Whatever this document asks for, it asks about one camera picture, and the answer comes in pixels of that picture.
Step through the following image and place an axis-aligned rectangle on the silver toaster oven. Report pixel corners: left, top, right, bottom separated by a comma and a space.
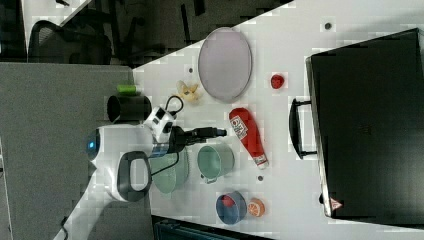
305, 28, 424, 229

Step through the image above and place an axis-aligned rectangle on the red ketchup bottle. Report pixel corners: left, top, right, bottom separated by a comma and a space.
229, 108, 269, 170

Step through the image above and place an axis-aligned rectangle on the black office chair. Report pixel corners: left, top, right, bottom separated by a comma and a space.
28, 20, 112, 65

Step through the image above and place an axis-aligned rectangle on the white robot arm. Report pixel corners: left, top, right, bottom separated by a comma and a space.
53, 123, 227, 240

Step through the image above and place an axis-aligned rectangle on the purple oval plate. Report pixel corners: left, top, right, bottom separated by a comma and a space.
198, 27, 252, 103

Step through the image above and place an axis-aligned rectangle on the red strawberry toy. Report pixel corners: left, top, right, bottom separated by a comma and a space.
271, 74, 285, 89

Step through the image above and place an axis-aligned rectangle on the black camera cable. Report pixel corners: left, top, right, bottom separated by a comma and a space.
164, 95, 185, 117

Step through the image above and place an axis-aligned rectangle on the red toy in bowl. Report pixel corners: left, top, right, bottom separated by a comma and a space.
221, 195, 235, 207

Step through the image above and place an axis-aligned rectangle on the blue bowl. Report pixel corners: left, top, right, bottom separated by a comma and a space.
215, 191, 247, 225

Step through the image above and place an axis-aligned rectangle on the peeled banana toy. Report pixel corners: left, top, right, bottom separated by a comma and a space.
176, 81, 200, 103

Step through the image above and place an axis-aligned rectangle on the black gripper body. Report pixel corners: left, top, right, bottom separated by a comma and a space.
168, 126, 199, 153

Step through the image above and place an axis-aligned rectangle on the large black pot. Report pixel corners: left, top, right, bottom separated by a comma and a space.
106, 96, 152, 123

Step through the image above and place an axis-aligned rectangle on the orange slice toy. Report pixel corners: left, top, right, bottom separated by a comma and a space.
247, 198, 265, 217

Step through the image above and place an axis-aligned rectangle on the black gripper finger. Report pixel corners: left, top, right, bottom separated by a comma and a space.
198, 127, 227, 139

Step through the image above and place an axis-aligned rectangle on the green oval strainer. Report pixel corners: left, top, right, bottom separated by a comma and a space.
149, 149, 189, 195

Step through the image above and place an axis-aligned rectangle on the green mug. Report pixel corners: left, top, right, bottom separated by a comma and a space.
197, 143, 235, 184

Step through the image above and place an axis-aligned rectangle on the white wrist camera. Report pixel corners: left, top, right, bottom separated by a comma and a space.
144, 107, 175, 143

